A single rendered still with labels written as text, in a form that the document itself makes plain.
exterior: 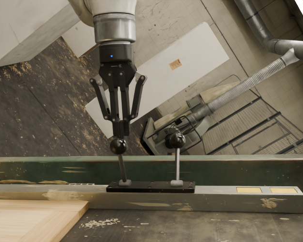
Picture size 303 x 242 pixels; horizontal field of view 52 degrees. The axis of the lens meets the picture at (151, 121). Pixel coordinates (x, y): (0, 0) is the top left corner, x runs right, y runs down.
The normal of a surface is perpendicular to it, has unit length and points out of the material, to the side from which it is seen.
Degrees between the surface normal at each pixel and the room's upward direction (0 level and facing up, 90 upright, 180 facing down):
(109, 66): 90
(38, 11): 90
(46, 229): 59
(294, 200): 90
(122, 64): 90
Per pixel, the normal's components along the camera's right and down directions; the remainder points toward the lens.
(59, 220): -0.05, -0.99
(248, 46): -0.07, 0.28
